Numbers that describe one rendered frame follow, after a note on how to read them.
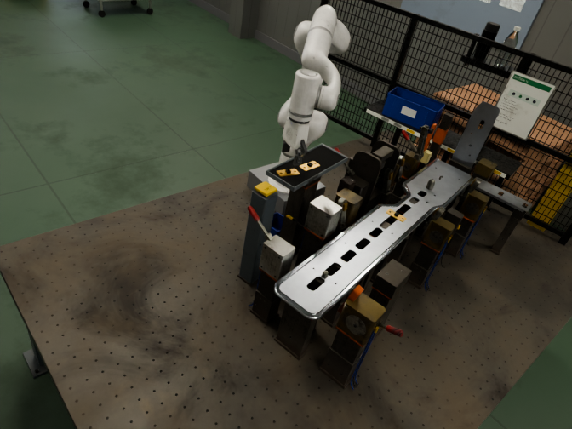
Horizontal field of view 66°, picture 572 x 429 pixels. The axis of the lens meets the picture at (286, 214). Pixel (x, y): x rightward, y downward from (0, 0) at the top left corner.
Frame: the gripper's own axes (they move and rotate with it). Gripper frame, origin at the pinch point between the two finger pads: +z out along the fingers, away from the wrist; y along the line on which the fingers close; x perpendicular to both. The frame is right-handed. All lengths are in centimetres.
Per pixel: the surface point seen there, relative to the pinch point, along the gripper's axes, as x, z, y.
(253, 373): -29, 54, 48
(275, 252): -17.3, 18.0, 28.7
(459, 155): 112, 20, -13
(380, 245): 27.5, 23.6, 31.8
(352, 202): 23.9, 15.6, 13.6
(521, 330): 87, 54, 70
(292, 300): -18, 24, 45
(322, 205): 7.4, 12.6, 15.8
